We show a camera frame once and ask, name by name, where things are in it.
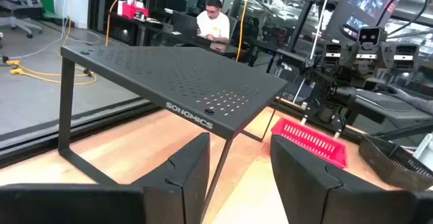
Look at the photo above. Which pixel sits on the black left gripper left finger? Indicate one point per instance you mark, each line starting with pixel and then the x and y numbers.
pixel 182 183

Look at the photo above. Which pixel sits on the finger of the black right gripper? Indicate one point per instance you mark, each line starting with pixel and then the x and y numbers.
pixel 333 55
pixel 406 55

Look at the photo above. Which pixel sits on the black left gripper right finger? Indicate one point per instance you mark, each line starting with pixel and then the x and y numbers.
pixel 304 190

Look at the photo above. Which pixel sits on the red plastic basket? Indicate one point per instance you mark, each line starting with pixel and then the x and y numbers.
pixel 311 142

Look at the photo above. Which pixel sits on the black mesh tray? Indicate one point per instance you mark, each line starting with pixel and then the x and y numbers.
pixel 389 161

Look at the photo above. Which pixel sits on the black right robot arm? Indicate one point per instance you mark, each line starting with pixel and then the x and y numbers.
pixel 345 95

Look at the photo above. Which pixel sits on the black perforated metal desk riser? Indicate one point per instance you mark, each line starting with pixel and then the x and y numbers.
pixel 176 78

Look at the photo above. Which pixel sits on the black office desk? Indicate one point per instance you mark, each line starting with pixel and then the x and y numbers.
pixel 159 31

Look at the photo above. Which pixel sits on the grey office chair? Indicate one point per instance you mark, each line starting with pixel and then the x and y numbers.
pixel 20 0

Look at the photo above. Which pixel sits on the black stand pole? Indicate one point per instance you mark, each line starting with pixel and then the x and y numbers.
pixel 306 14

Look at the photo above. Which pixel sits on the large display screen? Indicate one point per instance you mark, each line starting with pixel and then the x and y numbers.
pixel 365 0

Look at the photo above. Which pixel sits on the person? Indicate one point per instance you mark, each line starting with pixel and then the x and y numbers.
pixel 213 24

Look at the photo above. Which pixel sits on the black laptop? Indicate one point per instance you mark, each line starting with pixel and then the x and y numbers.
pixel 184 22

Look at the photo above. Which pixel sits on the red box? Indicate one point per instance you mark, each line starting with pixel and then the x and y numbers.
pixel 133 11

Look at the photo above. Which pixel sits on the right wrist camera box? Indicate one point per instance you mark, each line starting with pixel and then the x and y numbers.
pixel 369 36

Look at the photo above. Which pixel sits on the black metal table frame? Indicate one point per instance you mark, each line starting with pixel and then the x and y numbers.
pixel 34 146

